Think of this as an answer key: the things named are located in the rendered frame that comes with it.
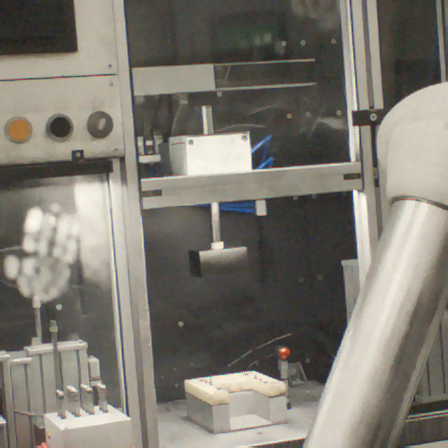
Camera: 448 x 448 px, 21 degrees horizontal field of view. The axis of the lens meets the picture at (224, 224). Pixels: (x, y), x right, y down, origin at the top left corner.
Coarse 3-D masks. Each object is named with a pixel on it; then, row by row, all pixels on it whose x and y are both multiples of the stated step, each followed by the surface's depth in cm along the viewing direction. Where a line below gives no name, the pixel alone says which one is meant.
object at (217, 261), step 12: (216, 204) 207; (216, 216) 208; (216, 228) 208; (216, 240) 208; (192, 252) 208; (204, 252) 205; (216, 252) 205; (228, 252) 206; (240, 252) 207; (192, 264) 209; (204, 264) 205; (216, 264) 206; (228, 264) 206; (240, 264) 207; (204, 276) 205; (216, 276) 206
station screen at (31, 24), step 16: (0, 0) 172; (16, 0) 172; (32, 0) 173; (48, 0) 174; (0, 16) 172; (16, 16) 173; (32, 16) 173; (48, 16) 174; (0, 32) 172; (16, 32) 173; (32, 32) 173; (48, 32) 174; (64, 32) 175
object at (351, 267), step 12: (204, 204) 228; (228, 204) 230; (240, 204) 231; (252, 204) 232; (348, 264) 217; (348, 276) 218; (348, 288) 219; (348, 300) 219; (348, 312) 220; (324, 384) 233; (408, 444) 198; (420, 444) 199
